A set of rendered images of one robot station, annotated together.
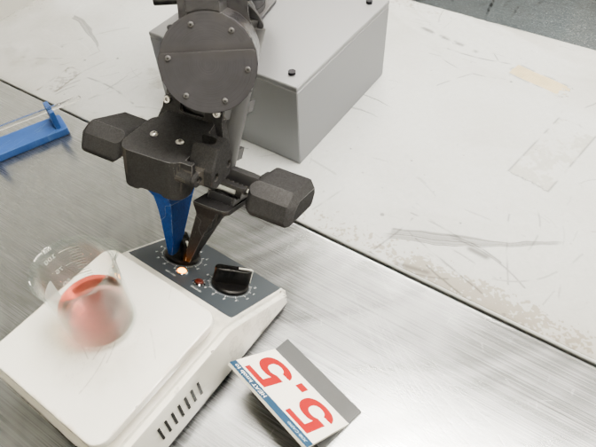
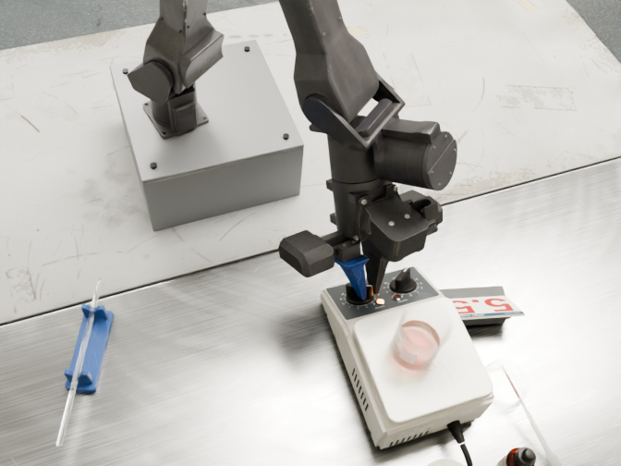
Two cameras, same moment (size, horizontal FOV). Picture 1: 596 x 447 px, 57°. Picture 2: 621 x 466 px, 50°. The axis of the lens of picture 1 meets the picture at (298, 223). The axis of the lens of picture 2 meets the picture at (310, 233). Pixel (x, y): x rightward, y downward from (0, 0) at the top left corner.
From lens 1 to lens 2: 0.59 m
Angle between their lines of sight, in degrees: 36
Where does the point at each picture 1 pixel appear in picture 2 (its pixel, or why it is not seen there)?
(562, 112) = (380, 47)
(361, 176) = not seen: hidden behind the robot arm
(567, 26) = not seen: outside the picture
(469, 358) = (505, 220)
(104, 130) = (317, 253)
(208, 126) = (395, 198)
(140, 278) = (393, 317)
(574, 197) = (444, 99)
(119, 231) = (266, 333)
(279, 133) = (283, 184)
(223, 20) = (443, 135)
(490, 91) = not seen: hidden behind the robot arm
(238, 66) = (452, 153)
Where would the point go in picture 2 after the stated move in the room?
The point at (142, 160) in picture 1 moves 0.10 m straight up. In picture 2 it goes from (410, 239) to (432, 176)
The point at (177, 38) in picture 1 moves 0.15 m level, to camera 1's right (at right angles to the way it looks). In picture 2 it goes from (431, 159) to (500, 70)
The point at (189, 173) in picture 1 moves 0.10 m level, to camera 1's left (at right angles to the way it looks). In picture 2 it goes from (433, 226) to (383, 297)
